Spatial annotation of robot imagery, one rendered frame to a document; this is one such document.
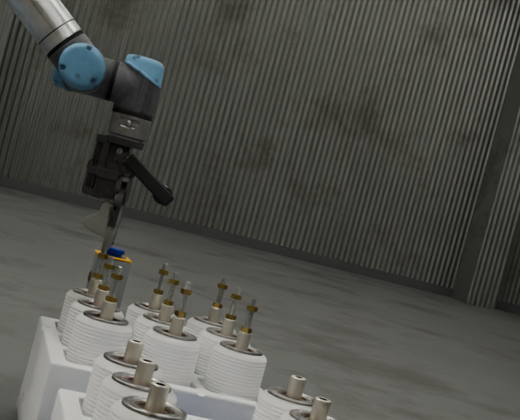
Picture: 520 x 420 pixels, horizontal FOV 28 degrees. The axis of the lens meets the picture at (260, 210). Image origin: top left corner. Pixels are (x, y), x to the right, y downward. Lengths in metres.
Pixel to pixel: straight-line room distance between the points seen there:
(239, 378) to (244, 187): 7.21
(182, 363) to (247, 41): 7.29
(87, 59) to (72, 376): 0.52
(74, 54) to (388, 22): 7.70
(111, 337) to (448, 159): 8.08
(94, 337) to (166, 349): 0.12
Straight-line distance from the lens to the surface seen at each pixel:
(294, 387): 1.47
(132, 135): 1.90
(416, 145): 9.47
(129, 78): 1.90
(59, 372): 1.66
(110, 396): 1.28
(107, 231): 1.90
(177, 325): 1.73
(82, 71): 1.76
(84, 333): 1.69
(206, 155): 8.80
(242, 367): 1.73
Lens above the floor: 0.52
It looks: 1 degrees down
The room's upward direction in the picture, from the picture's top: 15 degrees clockwise
